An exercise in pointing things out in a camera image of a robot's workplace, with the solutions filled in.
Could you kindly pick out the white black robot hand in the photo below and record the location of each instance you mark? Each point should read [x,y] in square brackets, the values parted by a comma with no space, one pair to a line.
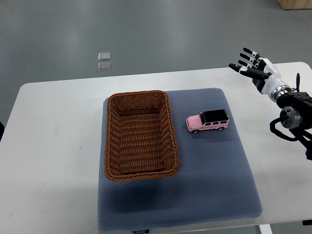
[265,76]

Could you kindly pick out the pink toy car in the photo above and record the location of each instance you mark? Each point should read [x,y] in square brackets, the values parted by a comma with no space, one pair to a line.
[207,121]

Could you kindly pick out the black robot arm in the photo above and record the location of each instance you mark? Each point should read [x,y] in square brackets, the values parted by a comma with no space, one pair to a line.
[295,115]

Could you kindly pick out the brown wicker basket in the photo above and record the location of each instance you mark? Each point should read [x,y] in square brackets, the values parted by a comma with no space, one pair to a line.
[140,139]

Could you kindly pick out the wooden box corner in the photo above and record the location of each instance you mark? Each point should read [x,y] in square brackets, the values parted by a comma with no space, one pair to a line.
[295,4]

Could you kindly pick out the blue grey cushion mat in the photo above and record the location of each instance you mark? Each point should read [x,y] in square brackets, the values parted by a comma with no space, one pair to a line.
[214,181]

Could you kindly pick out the white table leg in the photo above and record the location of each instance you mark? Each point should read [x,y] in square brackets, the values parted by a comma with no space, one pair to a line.
[265,229]

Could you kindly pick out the lower clear floor tile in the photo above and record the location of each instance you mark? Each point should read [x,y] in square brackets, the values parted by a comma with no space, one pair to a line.
[104,66]

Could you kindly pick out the clear floor tile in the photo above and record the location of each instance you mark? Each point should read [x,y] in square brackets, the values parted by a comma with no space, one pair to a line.
[104,56]
[104,66]

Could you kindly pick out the upper clear floor tile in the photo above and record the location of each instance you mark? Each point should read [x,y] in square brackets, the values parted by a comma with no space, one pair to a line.
[104,56]

